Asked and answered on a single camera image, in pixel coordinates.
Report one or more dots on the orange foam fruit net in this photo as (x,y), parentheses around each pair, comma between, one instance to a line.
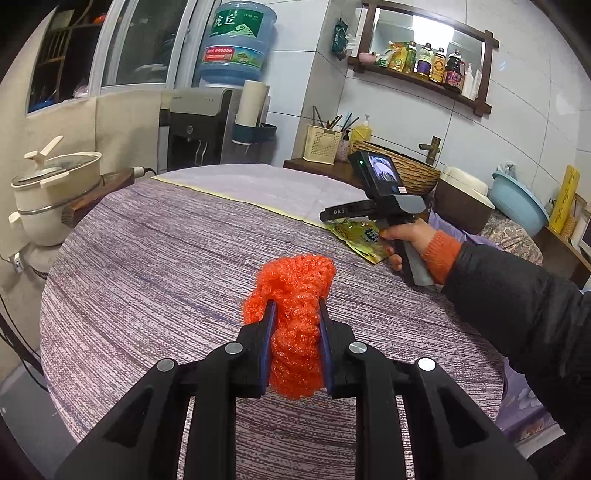
(297,285)

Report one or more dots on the patterned floral cloth cover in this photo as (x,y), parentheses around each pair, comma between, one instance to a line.
(512,238)

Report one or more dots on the bronze faucet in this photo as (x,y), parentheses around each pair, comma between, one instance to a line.
(432,150)

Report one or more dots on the beige chopstick holder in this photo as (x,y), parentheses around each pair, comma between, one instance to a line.
(321,145)

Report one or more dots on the cream electric cooking pot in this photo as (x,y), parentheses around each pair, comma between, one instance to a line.
(51,184)

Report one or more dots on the yellow soap bottle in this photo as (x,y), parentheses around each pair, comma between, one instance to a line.
(361,133)

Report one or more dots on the light blue plastic basin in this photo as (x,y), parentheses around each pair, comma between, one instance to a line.
(516,202)

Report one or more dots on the yellow green snack wrapper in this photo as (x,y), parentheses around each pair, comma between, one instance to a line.
(362,237)

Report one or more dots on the water dispenser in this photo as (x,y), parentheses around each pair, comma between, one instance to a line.
(199,128)

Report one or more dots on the wooden wall shelf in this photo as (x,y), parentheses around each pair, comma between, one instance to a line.
(412,44)

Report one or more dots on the blue water jug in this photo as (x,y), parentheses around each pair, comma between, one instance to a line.
(236,44)

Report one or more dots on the person right hand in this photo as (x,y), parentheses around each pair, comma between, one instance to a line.
(419,233)

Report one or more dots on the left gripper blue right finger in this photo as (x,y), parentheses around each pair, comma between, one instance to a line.
(451,437)

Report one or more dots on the yellow tall box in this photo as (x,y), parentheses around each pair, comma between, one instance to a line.
(564,201)

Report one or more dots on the purple striped tablecloth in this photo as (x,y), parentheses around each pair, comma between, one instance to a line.
(161,269)

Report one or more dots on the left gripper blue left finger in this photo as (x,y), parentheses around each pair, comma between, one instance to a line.
(178,420)

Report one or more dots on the woven wicker basket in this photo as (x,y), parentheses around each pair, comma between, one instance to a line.
(418,177)

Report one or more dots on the window frame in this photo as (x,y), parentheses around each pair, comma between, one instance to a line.
(92,48)

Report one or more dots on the wooden counter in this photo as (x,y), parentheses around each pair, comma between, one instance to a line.
(341,172)

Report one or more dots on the dark sauce bottle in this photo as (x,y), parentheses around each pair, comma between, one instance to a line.
(454,72)

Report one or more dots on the black jacket right forearm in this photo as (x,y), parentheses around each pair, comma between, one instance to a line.
(538,320)

